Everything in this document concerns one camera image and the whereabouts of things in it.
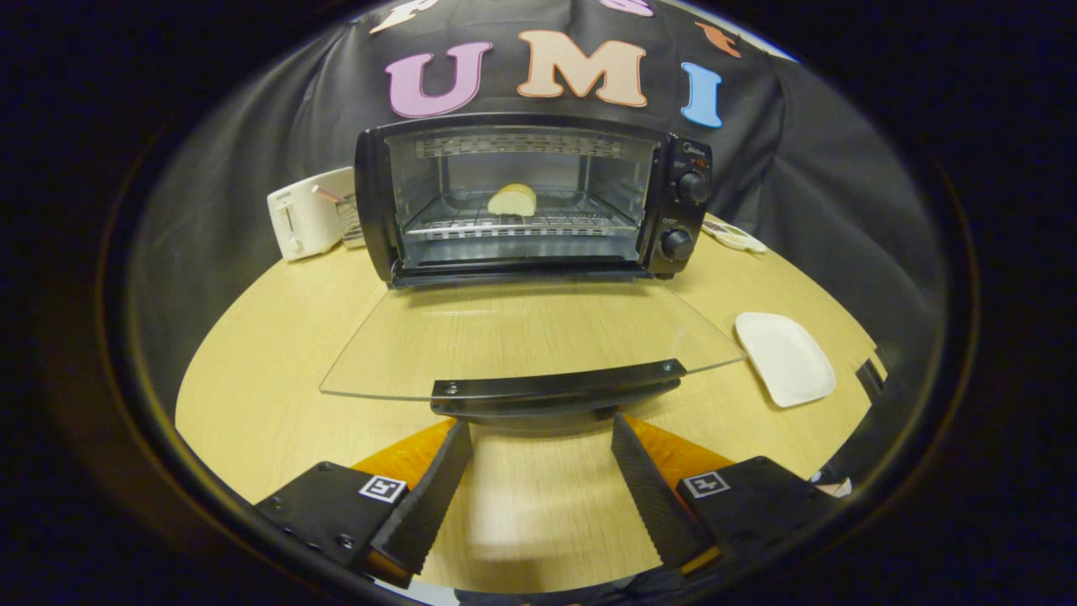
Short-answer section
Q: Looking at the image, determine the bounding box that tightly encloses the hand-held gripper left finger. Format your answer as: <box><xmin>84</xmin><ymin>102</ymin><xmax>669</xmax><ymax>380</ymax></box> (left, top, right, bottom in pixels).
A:
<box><xmin>252</xmin><ymin>418</ymin><xmax>475</xmax><ymax>590</ymax></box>

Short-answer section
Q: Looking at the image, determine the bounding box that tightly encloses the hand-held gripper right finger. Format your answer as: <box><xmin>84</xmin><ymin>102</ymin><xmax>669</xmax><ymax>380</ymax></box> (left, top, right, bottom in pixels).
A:
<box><xmin>611</xmin><ymin>412</ymin><xmax>844</xmax><ymax>575</ymax></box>

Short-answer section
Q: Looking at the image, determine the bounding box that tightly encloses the black toaster oven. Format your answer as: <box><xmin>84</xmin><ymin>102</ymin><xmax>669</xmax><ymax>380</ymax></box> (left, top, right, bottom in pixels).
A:
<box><xmin>318</xmin><ymin>114</ymin><xmax>747</xmax><ymax>422</ymax></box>

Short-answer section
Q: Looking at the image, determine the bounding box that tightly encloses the yellow sliced bread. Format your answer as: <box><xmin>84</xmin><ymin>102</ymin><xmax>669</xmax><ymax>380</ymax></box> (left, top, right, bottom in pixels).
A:
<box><xmin>488</xmin><ymin>183</ymin><xmax>538</xmax><ymax>217</ymax></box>

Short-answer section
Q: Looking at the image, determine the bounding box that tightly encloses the white pop-up toaster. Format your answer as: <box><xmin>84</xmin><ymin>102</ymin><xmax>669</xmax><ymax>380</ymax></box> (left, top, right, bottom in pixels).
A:
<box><xmin>267</xmin><ymin>167</ymin><xmax>365</xmax><ymax>261</ymax></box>

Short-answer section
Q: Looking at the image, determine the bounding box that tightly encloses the white square plate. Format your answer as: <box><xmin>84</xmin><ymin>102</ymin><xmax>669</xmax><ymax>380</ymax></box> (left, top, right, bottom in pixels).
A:
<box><xmin>735</xmin><ymin>312</ymin><xmax>837</xmax><ymax>409</ymax></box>

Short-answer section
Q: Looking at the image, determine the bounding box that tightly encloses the small white tray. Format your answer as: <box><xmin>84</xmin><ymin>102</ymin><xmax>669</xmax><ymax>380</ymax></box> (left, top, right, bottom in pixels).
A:
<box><xmin>703</xmin><ymin>219</ymin><xmax>768</xmax><ymax>254</ymax></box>

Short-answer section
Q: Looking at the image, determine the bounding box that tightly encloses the black backdrop cloth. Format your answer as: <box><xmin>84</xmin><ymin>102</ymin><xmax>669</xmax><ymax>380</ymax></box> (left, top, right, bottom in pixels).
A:
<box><xmin>126</xmin><ymin>0</ymin><xmax>948</xmax><ymax>422</ymax></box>

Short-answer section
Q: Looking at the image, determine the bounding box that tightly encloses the metal wire oven rack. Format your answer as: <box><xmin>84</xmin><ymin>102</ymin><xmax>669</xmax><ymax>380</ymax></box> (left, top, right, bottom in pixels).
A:
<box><xmin>404</xmin><ymin>192</ymin><xmax>638</xmax><ymax>242</ymax></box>

